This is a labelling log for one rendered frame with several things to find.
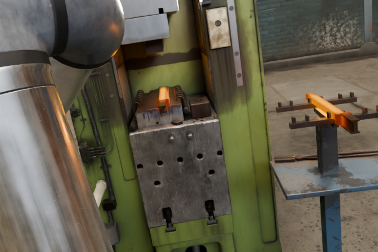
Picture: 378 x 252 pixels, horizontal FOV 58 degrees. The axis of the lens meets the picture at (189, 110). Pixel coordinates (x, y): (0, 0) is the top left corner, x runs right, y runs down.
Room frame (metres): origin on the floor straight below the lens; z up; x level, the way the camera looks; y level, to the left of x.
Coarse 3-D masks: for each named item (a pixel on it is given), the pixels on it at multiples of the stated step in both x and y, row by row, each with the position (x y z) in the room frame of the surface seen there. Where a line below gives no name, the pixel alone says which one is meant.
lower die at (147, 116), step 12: (144, 96) 1.74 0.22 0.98; (156, 96) 1.64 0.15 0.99; (168, 96) 1.55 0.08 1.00; (144, 108) 1.48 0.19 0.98; (156, 108) 1.40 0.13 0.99; (168, 108) 1.40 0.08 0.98; (180, 108) 1.41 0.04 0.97; (144, 120) 1.40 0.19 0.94; (156, 120) 1.40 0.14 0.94; (168, 120) 1.40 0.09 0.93
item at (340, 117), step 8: (312, 96) 1.33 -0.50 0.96; (320, 104) 1.21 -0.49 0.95; (328, 104) 1.19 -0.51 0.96; (336, 112) 1.08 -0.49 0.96; (344, 112) 1.04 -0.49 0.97; (336, 120) 1.05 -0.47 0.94; (344, 120) 1.03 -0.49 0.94; (352, 120) 0.96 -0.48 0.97; (344, 128) 1.01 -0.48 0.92; (352, 128) 0.97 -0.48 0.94
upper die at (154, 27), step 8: (144, 16) 1.41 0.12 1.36; (152, 16) 1.40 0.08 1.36; (160, 16) 1.41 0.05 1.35; (128, 24) 1.40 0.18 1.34; (136, 24) 1.40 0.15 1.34; (144, 24) 1.40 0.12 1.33; (152, 24) 1.40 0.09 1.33; (160, 24) 1.41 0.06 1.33; (128, 32) 1.40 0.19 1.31; (136, 32) 1.40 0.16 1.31; (144, 32) 1.40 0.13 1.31; (152, 32) 1.40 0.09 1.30; (160, 32) 1.40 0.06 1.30; (168, 32) 1.41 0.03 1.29; (128, 40) 1.40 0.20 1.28; (136, 40) 1.40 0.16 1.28; (144, 40) 1.40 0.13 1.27
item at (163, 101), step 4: (160, 88) 1.68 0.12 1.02; (164, 88) 1.67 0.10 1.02; (160, 92) 1.58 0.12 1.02; (164, 92) 1.57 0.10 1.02; (160, 96) 1.50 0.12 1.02; (164, 96) 1.48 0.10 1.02; (160, 100) 1.39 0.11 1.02; (164, 100) 1.39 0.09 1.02; (168, 100) 1.40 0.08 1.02; (160, 104) 1.33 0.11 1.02; (164, 104) 1.32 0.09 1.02; (168, 104) 1.39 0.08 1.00; (160, 108) 1.36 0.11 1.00; (164, 108) 1.33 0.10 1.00; (160, 112) 1.30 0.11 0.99; (164, 112) 1.30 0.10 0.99
